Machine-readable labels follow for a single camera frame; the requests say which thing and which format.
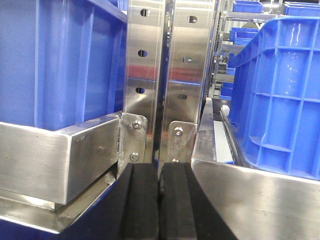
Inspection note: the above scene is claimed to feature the large blue crate upper shelf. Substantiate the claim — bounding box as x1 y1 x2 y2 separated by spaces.
0 0 127 130

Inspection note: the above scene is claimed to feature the perforated steel post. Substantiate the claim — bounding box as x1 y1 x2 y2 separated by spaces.
117 0 166 174
158 0 220 166

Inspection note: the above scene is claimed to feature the stainless steel right shelf rim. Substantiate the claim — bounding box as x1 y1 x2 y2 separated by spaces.
191 98 320 240

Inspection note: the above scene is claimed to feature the stainless steel shelf rail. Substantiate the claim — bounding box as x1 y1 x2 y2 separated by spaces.
0 114 120 234

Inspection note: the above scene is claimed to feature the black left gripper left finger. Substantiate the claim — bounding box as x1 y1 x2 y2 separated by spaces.
104 163 159 240

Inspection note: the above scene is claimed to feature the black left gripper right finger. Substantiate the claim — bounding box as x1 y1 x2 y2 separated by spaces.
159 163 235 240

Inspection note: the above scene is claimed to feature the right perforated steel post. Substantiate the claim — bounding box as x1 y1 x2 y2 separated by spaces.
158 0 220 166

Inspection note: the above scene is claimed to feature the left perforated steel post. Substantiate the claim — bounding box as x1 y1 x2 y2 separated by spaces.
117 0 166 174

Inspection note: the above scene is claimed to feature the blue ribbed crate right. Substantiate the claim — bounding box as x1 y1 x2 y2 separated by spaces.
228 16 320 180

